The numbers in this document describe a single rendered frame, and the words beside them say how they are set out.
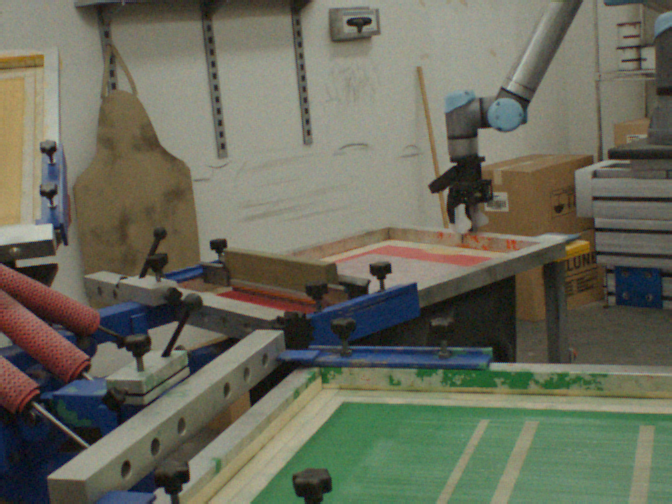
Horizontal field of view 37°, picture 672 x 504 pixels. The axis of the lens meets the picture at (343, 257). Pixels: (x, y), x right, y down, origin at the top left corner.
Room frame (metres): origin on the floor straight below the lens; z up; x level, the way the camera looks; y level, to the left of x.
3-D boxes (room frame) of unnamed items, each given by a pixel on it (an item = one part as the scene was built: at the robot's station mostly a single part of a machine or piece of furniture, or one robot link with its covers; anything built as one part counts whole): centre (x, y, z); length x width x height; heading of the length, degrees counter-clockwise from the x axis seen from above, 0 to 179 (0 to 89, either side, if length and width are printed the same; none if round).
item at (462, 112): (2.41, -0.31, 1.30); 0.09 x 0.08 x 0.11; 82
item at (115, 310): (1.83, 0.42, 1.02); 0.17 x 0.06 x 0.05; 130
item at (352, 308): (1.82, -0.01, 0.98); 0.30 x 0.05 x 0.07; 130
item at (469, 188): (2.41, -0.32, 1.14); 0.09 x 0.08 x 0.12; 40
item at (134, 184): (4.04, 0.81, 1.06); 0.53 x 0.07 x 1.05; 130
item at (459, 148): (2.41, -0.32, 1.22); 0.08 x 0.08 x 0.05
